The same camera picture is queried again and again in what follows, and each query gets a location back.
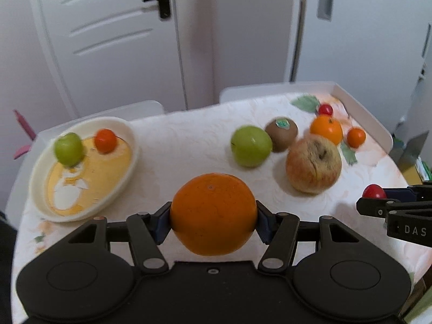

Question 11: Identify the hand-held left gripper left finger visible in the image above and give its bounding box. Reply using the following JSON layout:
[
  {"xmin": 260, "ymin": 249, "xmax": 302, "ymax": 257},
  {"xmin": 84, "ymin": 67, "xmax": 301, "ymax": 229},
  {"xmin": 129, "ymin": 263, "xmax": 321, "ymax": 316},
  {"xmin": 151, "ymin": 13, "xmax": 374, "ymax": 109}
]
[{"xmin": 68, "ymin": 202, "xmax": 175, "ymax": 275}]

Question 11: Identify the large orange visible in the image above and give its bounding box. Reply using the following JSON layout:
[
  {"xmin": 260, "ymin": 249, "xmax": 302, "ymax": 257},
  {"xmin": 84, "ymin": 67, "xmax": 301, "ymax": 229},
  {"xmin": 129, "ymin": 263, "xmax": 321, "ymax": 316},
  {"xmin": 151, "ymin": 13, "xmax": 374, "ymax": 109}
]
[{"xmin": 170, "ymin": 173, "xmax": 258, "ymax": 256}]

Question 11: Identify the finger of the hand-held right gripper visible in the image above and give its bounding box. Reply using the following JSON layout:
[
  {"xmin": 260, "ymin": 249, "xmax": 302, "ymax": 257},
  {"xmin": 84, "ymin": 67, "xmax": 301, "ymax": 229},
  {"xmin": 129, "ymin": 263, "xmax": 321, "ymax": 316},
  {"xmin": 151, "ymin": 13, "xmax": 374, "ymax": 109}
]
[
  {"xmin": 383, "ymin": 181, "xmax": 432, "ymax": 200},
  {"xmin": 356, "ymin": 197, "xmax": 432, "ymax": 217}
]

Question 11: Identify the small green apple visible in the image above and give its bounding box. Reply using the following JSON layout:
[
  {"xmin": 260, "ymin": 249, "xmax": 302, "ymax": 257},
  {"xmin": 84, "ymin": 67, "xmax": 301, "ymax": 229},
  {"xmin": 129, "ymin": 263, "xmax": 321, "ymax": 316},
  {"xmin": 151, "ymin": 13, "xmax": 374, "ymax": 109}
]
[{"xmin": 54, "ymin": 133, "xmax": 84, "ymax": 167}]

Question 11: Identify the white tray table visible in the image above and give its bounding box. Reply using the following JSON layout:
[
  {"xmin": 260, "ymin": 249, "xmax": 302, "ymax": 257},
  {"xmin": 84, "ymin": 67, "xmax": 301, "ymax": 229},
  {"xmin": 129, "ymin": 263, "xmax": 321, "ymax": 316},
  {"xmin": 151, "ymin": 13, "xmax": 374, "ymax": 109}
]
[{"xmin": 5, "ymin": 81, "xmax": 395, "ymax": 217}]

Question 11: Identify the medium orange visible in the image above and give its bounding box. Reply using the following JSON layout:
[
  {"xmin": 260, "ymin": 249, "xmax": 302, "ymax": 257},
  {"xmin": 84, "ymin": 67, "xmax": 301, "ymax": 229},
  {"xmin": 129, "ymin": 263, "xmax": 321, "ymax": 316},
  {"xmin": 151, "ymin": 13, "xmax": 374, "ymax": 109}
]
[{"xmin": 310, "ymin": 115, "xmax": 343, "ymax": 146}]

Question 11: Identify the dark cloth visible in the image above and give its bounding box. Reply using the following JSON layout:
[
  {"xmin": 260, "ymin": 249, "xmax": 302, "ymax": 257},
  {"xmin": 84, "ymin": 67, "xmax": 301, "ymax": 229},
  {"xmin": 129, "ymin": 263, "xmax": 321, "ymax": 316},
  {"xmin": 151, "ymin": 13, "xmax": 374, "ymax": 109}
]
[{"xmin": 0, "ymin": 209, "xmax": 18, "ymax": 324}]

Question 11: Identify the grey flat object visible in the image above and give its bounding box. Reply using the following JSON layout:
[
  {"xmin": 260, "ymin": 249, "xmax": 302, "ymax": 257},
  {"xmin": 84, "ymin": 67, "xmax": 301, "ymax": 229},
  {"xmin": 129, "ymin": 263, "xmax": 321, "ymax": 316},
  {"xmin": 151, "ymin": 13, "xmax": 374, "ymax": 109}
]
[{"xmin": 398, "ymin": 131, "xmax": 430, "ymax": 173}]

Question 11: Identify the white cabinet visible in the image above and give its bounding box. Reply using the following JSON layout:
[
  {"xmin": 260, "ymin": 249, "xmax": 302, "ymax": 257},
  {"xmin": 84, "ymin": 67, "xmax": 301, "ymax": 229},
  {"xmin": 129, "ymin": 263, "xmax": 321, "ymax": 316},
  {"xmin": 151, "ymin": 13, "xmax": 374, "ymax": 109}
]
[{"xmin": 283, "ymin": 0, "xmax": 432, "ymax": 132}]

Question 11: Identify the pink broom handle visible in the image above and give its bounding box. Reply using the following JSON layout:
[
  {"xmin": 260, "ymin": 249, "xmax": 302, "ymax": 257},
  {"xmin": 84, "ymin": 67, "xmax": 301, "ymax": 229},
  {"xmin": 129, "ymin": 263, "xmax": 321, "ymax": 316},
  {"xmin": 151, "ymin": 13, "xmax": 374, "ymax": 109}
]
[{"xmin": 13, "ymin": 109, "xmax": 37, "ymax": 141}]

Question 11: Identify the red yellow apple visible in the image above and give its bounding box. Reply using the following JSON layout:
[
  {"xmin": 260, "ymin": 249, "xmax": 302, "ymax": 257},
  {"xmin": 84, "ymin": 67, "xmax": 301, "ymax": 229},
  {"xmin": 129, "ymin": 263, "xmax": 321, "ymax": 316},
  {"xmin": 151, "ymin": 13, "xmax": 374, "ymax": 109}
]
[{"xmin": 285, "ymin": 135, "xmax": 342, "ymax": 194}]

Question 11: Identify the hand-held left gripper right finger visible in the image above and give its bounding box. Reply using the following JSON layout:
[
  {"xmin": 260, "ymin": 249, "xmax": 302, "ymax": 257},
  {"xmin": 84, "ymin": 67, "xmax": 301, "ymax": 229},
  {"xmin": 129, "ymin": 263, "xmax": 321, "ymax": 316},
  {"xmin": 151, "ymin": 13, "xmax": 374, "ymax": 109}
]
[{"xmin": 254, "ymin": 200, "xmax": 360, "ymax": 274}]

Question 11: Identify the brown kiwi with green sticker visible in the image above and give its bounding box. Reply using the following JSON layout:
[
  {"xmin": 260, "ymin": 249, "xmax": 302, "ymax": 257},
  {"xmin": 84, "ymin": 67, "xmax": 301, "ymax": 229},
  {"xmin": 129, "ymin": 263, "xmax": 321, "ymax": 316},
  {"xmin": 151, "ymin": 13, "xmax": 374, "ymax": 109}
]
[{"xmin": 265, "ymin": 117, "xmax": 299, "ymax": 153}]

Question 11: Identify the large green apple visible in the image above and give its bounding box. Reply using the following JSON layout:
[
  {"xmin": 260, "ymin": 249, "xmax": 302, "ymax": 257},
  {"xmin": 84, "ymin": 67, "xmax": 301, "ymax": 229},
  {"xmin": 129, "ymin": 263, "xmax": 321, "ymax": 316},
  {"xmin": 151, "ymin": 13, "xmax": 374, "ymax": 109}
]
[{"xmin": 230, "ymin": 126, "xmax": 273, "ymax": 168}]

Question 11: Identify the white bowl with yellow print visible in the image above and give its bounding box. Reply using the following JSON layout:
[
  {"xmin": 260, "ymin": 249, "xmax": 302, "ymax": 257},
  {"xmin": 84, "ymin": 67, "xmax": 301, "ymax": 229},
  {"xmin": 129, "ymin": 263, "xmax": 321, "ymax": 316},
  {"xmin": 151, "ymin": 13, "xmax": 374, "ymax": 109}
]
[{"xmin": 29, "ymin": 116, "xmax": 140, "ymax": 223}]

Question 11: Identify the white panel door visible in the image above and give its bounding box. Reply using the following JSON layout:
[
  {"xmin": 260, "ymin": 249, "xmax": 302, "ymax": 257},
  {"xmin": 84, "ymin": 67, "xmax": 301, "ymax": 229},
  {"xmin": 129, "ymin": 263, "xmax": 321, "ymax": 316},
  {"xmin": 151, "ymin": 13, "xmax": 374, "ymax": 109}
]
[{"xmin": 27, "ymin": 0, "xmax": 188, "ymax": 119}]

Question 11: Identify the small tangerine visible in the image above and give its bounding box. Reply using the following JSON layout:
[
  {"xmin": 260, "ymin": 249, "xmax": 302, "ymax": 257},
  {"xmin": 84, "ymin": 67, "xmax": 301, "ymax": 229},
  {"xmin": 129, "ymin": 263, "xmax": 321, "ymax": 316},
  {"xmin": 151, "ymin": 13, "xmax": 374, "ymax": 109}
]
[
  {"xmin": 94, "ymin": 129, "xmax": 117, "ymax": 153},
  {"xmin": 346, "ymin": 127, "xmax": 367, "ymax": 148}
]

